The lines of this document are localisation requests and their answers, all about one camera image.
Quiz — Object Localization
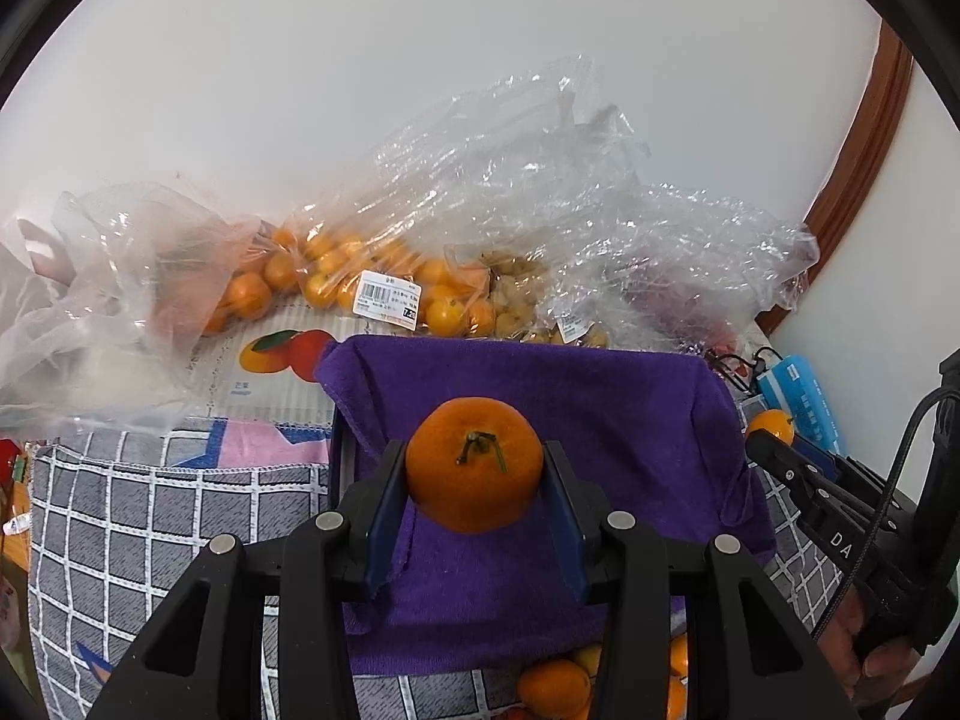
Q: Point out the cardboard sheet with orange print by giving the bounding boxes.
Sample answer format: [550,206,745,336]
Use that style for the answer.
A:
[184,300,338,425]

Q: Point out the purple towel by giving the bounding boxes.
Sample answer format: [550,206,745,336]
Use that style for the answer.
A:
[313,335,777,680]

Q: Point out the pile of bagged yellow fruits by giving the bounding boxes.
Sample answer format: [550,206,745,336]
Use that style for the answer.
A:
[480,251,571,342]

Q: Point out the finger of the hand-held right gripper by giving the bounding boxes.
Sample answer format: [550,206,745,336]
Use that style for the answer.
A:
[745,427,850,512]
[792,432,895,502]

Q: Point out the pile of bagged kumquats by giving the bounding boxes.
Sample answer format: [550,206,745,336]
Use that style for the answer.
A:
[300,232,496,338]

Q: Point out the white translucent plastic bag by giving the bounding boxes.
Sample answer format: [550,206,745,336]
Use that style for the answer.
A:
[0,236,203,440]

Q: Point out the pile of bagged mandarins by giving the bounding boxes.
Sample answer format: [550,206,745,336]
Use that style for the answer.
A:
[202,229,301,335]

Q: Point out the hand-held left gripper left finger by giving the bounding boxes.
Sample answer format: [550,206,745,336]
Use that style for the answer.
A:
[90,439,410,720]

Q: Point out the mandarin orange with stem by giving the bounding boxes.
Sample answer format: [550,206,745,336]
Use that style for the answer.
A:
[405,396,545,535]

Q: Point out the black and white tray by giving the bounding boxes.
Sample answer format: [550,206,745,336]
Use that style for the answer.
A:
[328,409,357,518]

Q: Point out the kumquat with stem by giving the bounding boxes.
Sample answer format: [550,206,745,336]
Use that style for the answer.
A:
[745,409,796,447]

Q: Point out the brown wooden door frame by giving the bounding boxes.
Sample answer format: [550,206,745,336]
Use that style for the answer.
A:
[754,15,914,331]

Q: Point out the hazy plastic bag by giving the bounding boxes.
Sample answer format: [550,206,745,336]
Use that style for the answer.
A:
[52,180,308,338]

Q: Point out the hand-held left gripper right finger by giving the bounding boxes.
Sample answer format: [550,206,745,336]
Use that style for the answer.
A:
[540,439,856,720]

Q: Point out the labelled clear plastic bag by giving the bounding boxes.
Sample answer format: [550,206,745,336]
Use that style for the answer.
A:
[289,52,653,342]

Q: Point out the pile of red cherry tomatoes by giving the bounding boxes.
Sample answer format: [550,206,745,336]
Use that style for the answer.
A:
[622,270,751,383]

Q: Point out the grey checked blanket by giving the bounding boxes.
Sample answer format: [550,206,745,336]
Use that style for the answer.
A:
[26,420,871,720]

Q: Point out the person's right hand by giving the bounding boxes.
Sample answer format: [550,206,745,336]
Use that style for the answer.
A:
[817,592,927,710]

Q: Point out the thin black cable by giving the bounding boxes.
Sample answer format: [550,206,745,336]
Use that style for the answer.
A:
[705,345,785,398]

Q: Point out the blue tissue pack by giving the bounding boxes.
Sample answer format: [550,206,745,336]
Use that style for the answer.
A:
[756,356,847,462]

